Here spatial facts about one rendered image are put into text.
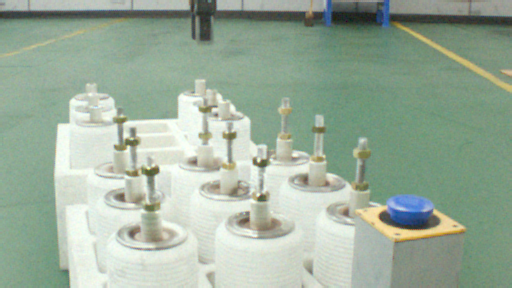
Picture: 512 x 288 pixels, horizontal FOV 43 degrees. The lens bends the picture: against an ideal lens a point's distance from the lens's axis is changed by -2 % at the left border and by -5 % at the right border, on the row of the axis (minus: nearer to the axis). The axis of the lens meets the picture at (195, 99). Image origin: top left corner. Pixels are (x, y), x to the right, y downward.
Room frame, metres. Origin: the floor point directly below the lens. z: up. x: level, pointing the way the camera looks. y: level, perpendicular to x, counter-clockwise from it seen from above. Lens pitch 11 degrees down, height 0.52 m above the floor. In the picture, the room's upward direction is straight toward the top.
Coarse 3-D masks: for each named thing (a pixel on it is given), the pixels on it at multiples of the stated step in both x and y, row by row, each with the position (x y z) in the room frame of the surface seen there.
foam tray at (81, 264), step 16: (80, 208) 0.92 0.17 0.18; (80, 224) 0.85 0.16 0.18; (80, 240) 0.80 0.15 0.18; (80, 256) 0.75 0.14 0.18; (96, 256) 0.80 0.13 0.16; (304, 256) 0.75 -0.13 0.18; (80, 272) 0.70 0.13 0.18; (96, 272) 0.70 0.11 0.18; (208, 272) 0.71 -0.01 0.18; (304, 272) 0.70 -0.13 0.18
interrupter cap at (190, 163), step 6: (192, 156) 0.93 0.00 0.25; (216, 156) 0.93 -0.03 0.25; (180, 162) 0.90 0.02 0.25; (186, 162) 0.90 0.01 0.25; (192, 162) 0.91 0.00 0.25; (216, 162) 0.91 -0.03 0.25; (186, 168) 0.88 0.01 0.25; (192, 168) 0.87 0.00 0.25; (198, 168) 0.88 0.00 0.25; (204, 168) 0.88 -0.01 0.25; (210, 168) 0.88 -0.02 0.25; (216, 168) 0.87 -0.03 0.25
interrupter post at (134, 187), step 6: (126, 180) 0.75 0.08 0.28; (132, 180) 0.75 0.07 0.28; (138, 180) 0.75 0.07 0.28; (126, 186) 0.75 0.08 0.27; (132, 186) 0.75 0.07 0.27; (138, 186) 0.75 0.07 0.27; (126, 192) 0.75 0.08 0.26; (132, 192) 0.75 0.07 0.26; (138, 192) 0.75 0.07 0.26; (126, 198) 0.75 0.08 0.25; (132, 198) 0.75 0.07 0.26; (138, 198) 0.75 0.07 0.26
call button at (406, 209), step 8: (392, 200) 0.53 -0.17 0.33; (400, 200) 0.53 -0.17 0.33; (408, 200) 0.53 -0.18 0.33; (416, 200) 0.53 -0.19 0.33; (424, 200) 0.52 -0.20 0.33; (392, 208) 0.52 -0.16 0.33; (400, 208) 0.51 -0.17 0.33; (408, 208) 0.51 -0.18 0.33; (416, 208) 0.51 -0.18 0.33; (424, 208) 0.51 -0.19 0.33; (432, 208) 0.51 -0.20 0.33; (392, 216) 0.52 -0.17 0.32; (400, 216) 0.51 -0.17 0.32; (408, 216) 0.50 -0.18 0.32; (416, 216) 0.50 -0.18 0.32; (424, 216) 0.50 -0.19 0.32; (416, 224) 0.51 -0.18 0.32
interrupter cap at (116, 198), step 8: (112, 192) 0.78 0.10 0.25; (120, 192) 0.78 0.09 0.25; (144, 192) 0.78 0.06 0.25; (160, 192) 0.77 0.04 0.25; (104, 200) 0.74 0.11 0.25; (112, 200) 0.75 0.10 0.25; (120, 200) 0.75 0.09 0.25; (144, 200) 0.76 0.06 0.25; (160, 200) 0.74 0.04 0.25; (120, 208) 0.72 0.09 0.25; (128, 208) 0.72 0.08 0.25; (136, 208) 0.72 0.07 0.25
